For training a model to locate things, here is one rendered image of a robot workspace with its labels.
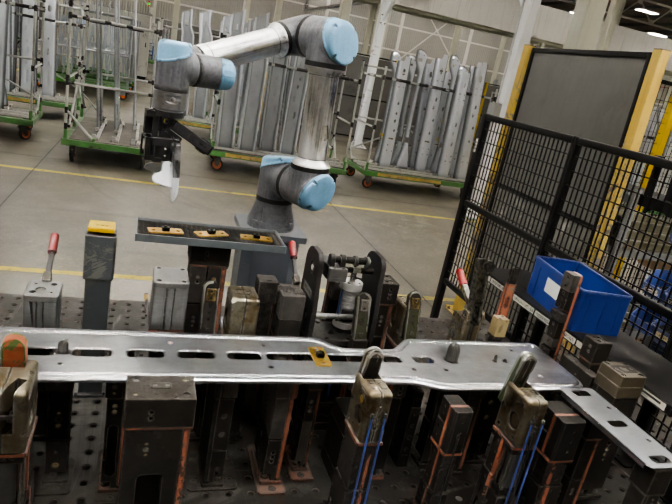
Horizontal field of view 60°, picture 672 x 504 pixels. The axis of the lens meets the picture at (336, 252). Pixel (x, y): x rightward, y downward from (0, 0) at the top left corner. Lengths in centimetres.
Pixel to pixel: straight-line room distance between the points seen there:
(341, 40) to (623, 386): 113
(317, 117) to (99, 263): 70
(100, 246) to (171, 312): 26
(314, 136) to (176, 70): 48
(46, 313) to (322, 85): 91
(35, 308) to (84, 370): 23
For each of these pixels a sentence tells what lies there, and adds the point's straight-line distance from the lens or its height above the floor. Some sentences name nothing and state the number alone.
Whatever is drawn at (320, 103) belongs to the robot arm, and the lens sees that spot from 168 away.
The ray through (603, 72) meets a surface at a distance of 373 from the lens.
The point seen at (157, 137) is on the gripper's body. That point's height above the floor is 139.
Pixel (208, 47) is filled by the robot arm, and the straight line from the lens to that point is 161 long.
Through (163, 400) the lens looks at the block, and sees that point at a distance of 108.
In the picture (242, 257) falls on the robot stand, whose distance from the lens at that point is 185.
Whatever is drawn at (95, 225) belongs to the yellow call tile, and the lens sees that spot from 151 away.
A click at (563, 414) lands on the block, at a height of 98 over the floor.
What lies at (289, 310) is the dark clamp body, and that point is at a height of 104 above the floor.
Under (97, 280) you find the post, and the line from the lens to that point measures 154.
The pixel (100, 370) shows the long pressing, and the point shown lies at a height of 100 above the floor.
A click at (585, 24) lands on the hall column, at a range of 912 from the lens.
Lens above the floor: 162
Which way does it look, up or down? 17 degrees down
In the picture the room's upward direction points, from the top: 11 degrees clockwise
